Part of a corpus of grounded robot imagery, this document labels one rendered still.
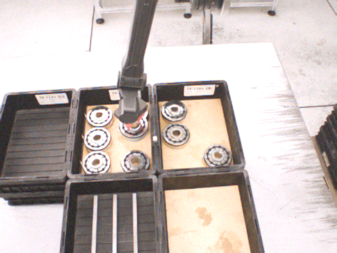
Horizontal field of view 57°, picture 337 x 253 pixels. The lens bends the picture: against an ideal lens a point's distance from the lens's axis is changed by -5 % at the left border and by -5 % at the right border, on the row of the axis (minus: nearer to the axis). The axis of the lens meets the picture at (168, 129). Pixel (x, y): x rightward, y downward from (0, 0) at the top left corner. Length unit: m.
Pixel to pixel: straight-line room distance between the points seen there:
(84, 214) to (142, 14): 0.70
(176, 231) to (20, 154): 0.67
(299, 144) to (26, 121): 1.17
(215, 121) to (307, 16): 2.37
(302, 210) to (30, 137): 1.11
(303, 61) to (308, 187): 1.74
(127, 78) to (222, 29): 2.23
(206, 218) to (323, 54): 2.29
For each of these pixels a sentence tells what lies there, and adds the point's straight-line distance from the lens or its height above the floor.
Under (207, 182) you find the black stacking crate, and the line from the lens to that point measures 1.14.
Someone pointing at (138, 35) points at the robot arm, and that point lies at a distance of 0.80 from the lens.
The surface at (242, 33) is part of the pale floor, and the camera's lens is 3.09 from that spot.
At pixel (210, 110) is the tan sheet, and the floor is 0.83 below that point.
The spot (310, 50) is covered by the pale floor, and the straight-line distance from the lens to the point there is 3.13.
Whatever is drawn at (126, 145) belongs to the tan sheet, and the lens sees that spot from 1.25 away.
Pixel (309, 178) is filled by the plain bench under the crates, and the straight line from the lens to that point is 1.44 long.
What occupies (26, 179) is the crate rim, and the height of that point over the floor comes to 0.93.
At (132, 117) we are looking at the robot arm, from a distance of 0.96.
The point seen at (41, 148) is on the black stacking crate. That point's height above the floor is 0.83.
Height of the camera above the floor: 1.89
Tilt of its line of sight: 55 degrees down
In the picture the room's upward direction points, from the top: straight up
